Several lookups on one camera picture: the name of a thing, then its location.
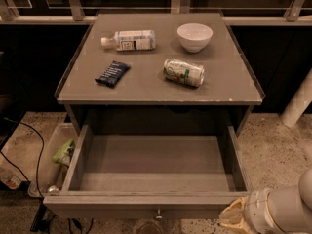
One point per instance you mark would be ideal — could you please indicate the metal window railing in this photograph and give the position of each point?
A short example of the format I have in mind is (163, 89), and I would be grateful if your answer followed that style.
(234, 12)

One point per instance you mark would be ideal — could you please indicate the metal top drawer knob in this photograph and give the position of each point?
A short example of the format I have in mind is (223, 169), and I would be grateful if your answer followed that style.
(158, 215)

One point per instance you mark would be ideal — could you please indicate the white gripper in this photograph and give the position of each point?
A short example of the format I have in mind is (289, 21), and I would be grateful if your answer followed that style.
(256, 209)

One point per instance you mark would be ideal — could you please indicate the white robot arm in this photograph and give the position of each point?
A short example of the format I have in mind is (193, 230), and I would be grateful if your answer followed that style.
(278, 153)

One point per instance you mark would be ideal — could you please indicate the small plastic bottle on floor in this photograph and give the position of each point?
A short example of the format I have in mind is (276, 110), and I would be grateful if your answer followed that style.
(9, 179)

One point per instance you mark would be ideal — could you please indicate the white ceramic bowl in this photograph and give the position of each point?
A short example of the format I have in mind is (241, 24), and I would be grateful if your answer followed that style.
(194, 37)

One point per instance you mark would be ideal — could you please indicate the clear plastic storage bin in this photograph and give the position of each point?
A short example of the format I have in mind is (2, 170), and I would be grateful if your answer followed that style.
(51, 175)

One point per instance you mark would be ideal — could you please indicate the green white soda can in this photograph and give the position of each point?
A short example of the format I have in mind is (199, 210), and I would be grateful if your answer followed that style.
(182, 72)

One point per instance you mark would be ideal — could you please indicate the green snack bag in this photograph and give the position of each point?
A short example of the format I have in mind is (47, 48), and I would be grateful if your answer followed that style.
(64, 154)

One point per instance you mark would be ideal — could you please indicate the grey drawer cabinet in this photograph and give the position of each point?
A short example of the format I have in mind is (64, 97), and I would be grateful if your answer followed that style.
(228, 78)

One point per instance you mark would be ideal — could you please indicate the dark blue snack packet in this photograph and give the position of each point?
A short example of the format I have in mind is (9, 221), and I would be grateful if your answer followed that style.
(112, 74)

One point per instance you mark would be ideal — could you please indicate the grey top drawer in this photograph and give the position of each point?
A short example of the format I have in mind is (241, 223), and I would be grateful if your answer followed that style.
(131, 176)

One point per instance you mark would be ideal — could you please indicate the clear plastic water bottle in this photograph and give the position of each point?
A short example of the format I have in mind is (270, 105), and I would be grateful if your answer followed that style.
(136, 40)

